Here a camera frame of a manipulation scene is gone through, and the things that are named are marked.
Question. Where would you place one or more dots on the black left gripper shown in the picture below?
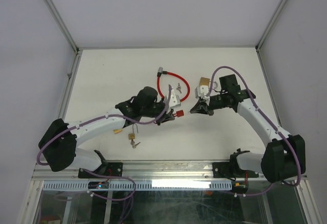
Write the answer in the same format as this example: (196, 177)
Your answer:
(165, 117)

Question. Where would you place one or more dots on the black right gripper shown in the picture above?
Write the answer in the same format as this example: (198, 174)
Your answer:
(201, 107)

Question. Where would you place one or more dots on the small red padlock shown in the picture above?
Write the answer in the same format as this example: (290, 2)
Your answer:
(179, 113)

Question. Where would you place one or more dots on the large brass padlock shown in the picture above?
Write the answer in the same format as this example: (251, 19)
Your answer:
(207, 82)

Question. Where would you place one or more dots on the cable lock keys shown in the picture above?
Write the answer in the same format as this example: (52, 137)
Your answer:
(179, 88)

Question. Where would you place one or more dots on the small brass padlock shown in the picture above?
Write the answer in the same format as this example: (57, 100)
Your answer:
(131, 136)

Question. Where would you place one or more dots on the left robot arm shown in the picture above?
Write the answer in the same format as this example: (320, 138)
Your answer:
(59, 147)

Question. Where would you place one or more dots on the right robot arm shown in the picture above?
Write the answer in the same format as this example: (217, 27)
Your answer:
(284, 156)

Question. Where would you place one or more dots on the medium brass padlock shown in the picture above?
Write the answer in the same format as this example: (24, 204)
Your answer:
(117, 131)

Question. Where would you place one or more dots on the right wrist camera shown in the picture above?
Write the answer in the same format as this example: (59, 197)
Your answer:
(202, 92)

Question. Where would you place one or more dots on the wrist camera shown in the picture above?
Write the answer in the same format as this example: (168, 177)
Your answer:
(172, 99)
(202, 92)

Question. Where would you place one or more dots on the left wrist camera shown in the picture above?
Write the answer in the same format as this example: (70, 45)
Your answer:
(172, 99)

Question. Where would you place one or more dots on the aluminium mounting rail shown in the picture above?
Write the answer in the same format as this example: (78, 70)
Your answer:
(141, 170)

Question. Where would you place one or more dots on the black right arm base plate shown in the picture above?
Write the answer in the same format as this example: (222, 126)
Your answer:
(231, 171)

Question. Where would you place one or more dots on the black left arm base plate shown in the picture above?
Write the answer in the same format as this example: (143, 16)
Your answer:
(104, 171)

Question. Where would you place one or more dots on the white slotted cable duct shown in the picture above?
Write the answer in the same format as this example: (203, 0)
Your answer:
(153, 185)

